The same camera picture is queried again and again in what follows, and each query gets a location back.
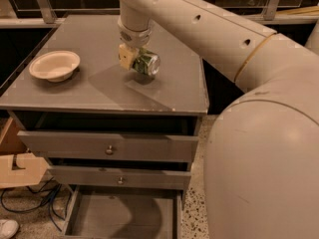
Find brass top drawer knob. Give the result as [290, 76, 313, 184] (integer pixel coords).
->
[105, 145, 114, 155]

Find white sneaker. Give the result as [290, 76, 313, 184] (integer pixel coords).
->
[0, 219, 19, 239]

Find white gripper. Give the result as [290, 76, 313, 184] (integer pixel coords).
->
[118, 19, 153, 70]

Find grey drawer cabinet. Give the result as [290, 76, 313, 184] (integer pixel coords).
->
[0, 14, 210, 239]

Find blue floor cables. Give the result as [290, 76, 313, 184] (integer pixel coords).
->
[0, 178, 73, 232]

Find green soda can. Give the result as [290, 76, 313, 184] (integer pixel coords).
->
[133, 49, 160, 77]

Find grey drawer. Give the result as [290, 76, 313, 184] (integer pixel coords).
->
[49, 165, 190, 190]
[18, 130, 198, 162]
[59, 186, 181, 239]

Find metal glass railing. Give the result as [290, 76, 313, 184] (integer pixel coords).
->
[0, 0, 319, 29]

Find grey top drawer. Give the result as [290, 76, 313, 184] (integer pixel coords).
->
[18, 130, 198, 162]

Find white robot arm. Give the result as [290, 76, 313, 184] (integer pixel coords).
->
[119, 0, 319, 239]

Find grey middle drawer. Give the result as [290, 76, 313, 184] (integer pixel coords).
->
[49, 165, 190, 190]

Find grey bottom drawer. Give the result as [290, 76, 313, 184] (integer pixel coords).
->
[59, 186, 181, 239]

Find white paper bowl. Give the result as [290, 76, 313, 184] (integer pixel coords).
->
[29, 51, 80, 83]

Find white diagonal pole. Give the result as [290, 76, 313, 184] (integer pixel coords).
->
[305, 21, 319, 55]

